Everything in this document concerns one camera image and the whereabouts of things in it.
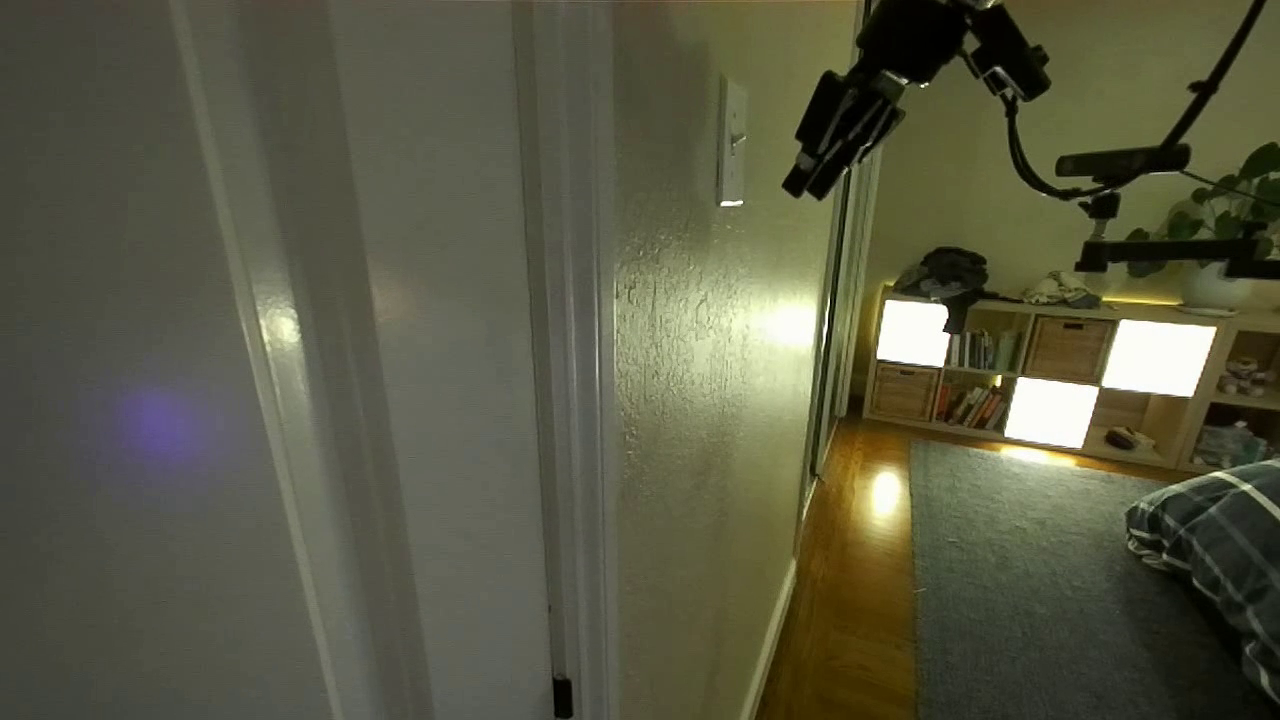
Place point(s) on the white wall light switch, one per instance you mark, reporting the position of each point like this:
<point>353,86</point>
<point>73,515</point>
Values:
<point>732,144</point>

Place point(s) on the wicker storage basket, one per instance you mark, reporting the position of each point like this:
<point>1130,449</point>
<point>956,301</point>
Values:
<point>900,394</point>
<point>1065,349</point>

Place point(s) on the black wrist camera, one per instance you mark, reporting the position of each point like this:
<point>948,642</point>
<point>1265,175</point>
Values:
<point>1007,57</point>

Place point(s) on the dark bag on shelf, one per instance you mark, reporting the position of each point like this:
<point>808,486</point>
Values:
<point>954,278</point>

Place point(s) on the wicker storage basket upper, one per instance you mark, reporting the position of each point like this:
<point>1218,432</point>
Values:
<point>1065,349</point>

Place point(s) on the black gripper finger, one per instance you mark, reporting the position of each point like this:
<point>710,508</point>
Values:
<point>835,156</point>
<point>807,176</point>

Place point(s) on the plaid dark blanket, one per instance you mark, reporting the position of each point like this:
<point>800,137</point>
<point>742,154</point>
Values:
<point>1220,533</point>

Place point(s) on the white baseboard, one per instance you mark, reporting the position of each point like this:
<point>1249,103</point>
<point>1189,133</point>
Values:
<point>775,631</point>

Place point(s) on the wicker storage basket lower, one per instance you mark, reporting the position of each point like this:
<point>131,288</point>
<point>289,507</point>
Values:
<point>900,394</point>

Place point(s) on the grey area rug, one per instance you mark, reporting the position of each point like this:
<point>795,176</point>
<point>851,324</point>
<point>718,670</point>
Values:
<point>1035,609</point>

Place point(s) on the wooden cube shelf unit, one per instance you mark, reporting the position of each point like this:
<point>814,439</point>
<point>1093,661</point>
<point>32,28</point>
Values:
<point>1178,384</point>

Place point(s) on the white closet door frame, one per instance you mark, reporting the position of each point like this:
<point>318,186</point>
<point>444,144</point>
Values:
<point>830,316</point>

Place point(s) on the white door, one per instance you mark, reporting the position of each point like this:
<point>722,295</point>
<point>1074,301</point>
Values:
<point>266,365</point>

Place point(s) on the green potted plant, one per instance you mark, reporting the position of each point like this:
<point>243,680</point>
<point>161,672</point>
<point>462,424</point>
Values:
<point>1236,205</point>

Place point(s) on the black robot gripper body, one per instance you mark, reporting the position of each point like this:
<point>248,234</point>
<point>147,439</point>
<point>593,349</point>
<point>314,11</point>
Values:
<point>904,41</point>

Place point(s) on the white door frame trim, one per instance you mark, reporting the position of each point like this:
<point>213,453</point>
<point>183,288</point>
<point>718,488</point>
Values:
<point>565,86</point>

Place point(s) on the black door hinge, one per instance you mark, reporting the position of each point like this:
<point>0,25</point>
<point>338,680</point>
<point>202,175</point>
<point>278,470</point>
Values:
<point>561,697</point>

